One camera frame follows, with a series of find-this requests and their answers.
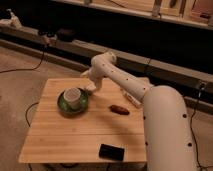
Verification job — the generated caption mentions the white ceramic cup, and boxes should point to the white ceramic cup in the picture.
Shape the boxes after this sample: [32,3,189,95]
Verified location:
[63,88,81,109]

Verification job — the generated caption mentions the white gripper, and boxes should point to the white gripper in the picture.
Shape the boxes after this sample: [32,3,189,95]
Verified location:
[81,70,102,92]

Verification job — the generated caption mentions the white patterned box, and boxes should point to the white patterned box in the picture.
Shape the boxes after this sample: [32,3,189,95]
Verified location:
[120,89,142,108]

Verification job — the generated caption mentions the black cable behind table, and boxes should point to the black cable behind table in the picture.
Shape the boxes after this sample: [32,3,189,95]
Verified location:
[189,84,213,171]

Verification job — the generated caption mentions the green saucer plate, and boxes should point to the green saucer plate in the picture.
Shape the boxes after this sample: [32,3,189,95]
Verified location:
[57,89,89,115]

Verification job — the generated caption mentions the black rectangular block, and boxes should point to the black rectangular block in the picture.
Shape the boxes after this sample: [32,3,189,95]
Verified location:
[99,144,125,161]

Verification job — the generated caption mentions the wooden table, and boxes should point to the wooden table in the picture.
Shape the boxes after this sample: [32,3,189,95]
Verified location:
[19,78,146,163]

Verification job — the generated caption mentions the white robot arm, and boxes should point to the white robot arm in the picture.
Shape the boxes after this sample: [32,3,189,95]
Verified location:
[86,52,197,171]

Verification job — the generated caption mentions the black floor cable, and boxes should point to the black floor cable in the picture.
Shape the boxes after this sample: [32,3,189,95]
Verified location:
[0,46,48,75]

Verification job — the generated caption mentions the white sponge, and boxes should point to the white sponge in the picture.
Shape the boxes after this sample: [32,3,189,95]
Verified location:
[84,84,96,94]

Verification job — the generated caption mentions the brown oblong object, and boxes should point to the brown oblong object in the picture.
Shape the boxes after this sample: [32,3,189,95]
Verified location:
[109,105,130,115]

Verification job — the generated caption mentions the black device on ledge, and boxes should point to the black device on ledge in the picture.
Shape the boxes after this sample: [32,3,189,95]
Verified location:
[56,28,76,42]

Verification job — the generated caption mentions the white object on ledge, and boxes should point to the white object on ledge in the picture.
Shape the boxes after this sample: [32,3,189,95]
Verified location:
[0,9,22,29]

